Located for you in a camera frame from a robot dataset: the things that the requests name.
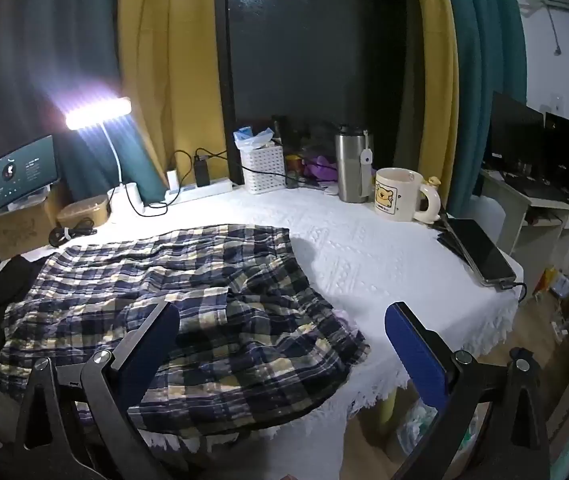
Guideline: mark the teal curtain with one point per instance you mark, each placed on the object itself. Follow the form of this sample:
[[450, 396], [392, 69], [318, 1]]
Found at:
[[484, 60], [54, 50]]

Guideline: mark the cream mug with bear print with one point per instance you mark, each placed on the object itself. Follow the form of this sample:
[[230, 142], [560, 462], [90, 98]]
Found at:
[[397, 195]]

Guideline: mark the cardboard box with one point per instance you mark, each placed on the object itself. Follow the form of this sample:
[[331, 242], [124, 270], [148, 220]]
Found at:
[[19, 232]]

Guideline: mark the white charger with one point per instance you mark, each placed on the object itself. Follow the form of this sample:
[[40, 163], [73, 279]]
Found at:
[[172, 180]]

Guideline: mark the steel tumbler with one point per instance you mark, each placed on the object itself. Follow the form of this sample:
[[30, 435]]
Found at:
[[349, 170]]

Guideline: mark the plaid pants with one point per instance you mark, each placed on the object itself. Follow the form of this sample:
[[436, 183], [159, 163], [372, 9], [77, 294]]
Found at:
[[244, 280]]

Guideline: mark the plastic tissue pack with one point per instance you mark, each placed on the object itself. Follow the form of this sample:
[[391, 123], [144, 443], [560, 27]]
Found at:
[[252, 139]]

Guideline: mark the grey side desk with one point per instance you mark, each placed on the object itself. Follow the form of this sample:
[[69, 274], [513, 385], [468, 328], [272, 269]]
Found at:
[[514, 205]]

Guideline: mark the black smartphone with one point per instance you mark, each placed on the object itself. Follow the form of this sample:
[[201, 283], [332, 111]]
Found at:
[[479, 250]]

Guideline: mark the white power strip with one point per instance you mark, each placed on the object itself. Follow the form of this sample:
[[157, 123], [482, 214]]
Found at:
[[204, 191]]

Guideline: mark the black cloth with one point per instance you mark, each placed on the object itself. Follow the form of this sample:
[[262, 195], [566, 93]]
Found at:
[[4, 300]]

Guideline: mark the yellow table leg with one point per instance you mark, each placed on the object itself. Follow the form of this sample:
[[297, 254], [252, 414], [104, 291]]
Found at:
[[387, 410]]

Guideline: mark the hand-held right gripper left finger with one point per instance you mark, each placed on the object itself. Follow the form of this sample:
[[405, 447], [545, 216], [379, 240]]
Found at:
[[157, 345]]

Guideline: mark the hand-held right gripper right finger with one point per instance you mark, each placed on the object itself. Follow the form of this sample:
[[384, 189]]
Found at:
[[414, 355]]

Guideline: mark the small yellow figurine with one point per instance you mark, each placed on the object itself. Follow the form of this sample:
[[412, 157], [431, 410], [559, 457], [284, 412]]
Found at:
[[433, 181]]

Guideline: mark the dark window pane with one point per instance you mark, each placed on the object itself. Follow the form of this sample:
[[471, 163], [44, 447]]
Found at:
[[314, 50]]

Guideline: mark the yellow curtain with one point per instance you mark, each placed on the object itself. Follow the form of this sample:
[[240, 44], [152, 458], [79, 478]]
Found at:
[[434, 85], [164, 60]]

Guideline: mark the white desk lamp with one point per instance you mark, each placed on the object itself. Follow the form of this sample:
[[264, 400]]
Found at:
[[97, 112]]

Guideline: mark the purple object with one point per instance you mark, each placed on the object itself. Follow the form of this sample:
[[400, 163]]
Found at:
[[322, 167]]

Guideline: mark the white woven basket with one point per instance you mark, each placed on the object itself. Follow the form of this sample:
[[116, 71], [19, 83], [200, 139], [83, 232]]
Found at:
[[264, 157]]

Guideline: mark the black tablet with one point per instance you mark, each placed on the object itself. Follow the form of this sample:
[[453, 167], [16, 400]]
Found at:
[[24, 170]]

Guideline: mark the tan lidded container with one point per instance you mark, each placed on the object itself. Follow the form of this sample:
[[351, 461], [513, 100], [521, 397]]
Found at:
[[84, 210]]

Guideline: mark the black power adapter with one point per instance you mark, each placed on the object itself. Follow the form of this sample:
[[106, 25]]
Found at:
[[201, 172]]

